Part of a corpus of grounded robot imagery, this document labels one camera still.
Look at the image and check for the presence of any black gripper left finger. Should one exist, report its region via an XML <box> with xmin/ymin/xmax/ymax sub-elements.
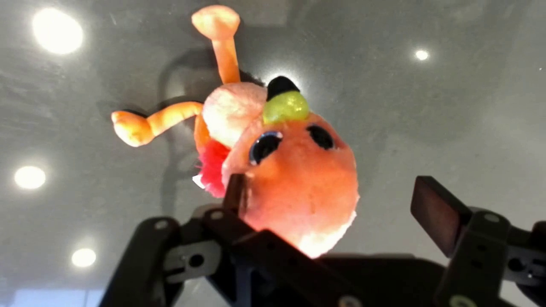
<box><xmin>221</xmin><ymin>175</ymin><xmax>249</xmax><ymax>217</ymax></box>

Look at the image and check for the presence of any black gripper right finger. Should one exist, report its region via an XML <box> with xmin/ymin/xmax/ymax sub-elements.
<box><xmin>409</xmin><ymin>176</ymin><xmax>472</xmax><ymax>258</ymax></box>

